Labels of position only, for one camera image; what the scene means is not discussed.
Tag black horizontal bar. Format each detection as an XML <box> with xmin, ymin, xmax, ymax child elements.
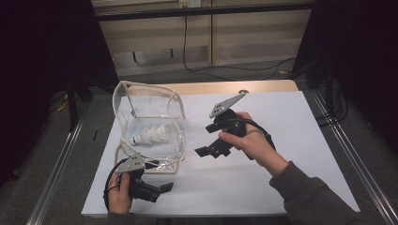
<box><xmin>93</xmin><ymin>3</ymin><xmax>315</xmax><ymax>23</ymax></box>

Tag person's left hand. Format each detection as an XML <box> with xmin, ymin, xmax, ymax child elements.
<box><xmin>107</xmin><ymin>172</ymin><xmax>133</xmax><ymax>215</ymax></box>

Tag hand-held gripper cable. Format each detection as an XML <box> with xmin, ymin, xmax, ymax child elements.
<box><xmin>102</xmin><ymin>157</ymin><xmax>128</xmax><ymax>211</ymax></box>
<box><xmin>224</xmin><ymin>116</ymin><xmax>277</xmax><ymax>152</ymax></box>

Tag yellow cable on floor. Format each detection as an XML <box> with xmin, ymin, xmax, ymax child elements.
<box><xmin>55</xmin><ymin>99</ymin><xmax>69</xmax><ymax>113</ymax></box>

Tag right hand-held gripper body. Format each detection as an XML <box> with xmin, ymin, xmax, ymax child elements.
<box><xmin>208</xmin><ymin>92</ymin><xmax>249</xmax><ymax>139</ymax></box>

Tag white wall socket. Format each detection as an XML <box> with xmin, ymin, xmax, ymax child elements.
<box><xmin>178</xmin><ymin>0</ymin><xmax>202</xmax><ymax>8</ymax></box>

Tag white feather shuttlecock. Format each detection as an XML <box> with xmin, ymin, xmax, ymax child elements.
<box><xmin>153</xmin><ymin>124</ymin><xmax>171</xmax><ymax>142</ymax></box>

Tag person's right hand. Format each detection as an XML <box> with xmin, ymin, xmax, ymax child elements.
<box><xmin>218</xmin><ymin>112</ymin><xmax>289</xmax><ymax>178</ymax></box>

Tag left hand-held gripper cable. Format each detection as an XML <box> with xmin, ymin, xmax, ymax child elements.
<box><xmin>102</xmin><ymin>157</ymin><xmax>128</xmax><ymax>211</ymax></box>

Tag black power cable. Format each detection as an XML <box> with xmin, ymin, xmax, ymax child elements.
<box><xmin>182</xmin><ymin>6</ymin><xmax>298</xmax><ymax>82</ymax></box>

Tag right hand-held gripper cable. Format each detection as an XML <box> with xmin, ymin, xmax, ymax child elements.
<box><xmin>224</xmin><ymin>116</ymin><xmax>277</xmax><ymax>152</ymax></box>

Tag wooden table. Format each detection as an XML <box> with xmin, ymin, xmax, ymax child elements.
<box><xmin>149</xmin><ymin>79</ymin><xmax>299</xmax><ymax>97</ymax></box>

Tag black metal stand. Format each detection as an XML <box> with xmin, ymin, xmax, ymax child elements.
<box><xmin>308</xmin><ymin>59</ymin><xmax>335</xmax><ymax>116</ymax></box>
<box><xmin>67</xmin><ymin>71</ymin><xmax>93</xmax><ymax>130</ymax></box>

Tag clear plastic bag beige trim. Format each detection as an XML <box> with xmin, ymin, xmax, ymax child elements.
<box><xmin>111</xmin><ymin>81</ymin><xmax>187</xmax><ymax>174</ymax></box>

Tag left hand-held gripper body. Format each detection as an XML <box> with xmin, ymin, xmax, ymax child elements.
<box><xmin>115</xmin><ymin>152</ymin><xmax>162</xmax><ymax>203</ymax></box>

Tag black cables on floor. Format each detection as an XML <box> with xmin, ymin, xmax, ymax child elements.
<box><xmin>315</xmin><ymin>81</ymin><xmax>349</xmax><ymax>126</ymax></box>

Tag white shuttlecock dark band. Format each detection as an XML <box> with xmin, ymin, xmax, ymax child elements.
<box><xmin>130</xmin><ymin>130</ymin><xmax>154</xmax><ymax>146</ymax></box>

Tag black curtain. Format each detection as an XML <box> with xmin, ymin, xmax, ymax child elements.
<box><xmin>0</xmin><ymin>0</ymin><xmax>120</xmax><ymax>188</ymax></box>
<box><xmin>292</xmin><ymin>0</ymin><xmax>398</xmax><ymax>154</ymax></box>

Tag metal floor rail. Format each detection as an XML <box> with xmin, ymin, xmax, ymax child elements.
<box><xmin>311</xmin><ymin>90</ymin><xmax>398</xmax><ymax>225</ymax></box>
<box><xmin>26</xmin><ymin>102</ymin><xmax>90</xmax><ymax>225</ymax></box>

